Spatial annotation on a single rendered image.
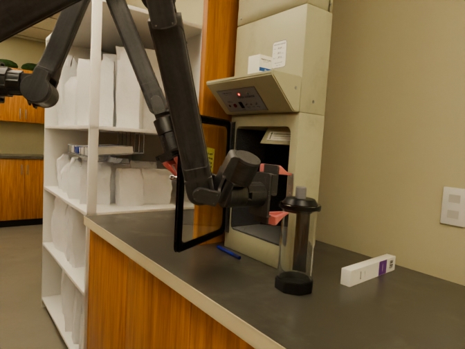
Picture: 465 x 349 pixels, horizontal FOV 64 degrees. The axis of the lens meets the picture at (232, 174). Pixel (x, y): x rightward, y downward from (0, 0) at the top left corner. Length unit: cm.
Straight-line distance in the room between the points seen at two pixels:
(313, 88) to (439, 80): 42
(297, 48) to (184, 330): 86
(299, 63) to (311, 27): 10
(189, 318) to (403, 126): 92
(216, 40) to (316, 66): 40
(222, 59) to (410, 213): 83
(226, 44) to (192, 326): 93
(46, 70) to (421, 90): 115
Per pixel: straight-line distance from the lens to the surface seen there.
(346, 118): 152
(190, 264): 116
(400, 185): 139
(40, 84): 121
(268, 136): 120
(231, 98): 122
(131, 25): 125
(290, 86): 106
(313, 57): 114
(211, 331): 101
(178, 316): 115
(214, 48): 137
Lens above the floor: 131
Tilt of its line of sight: 5 degrees down
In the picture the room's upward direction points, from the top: 3 degrees clockwise
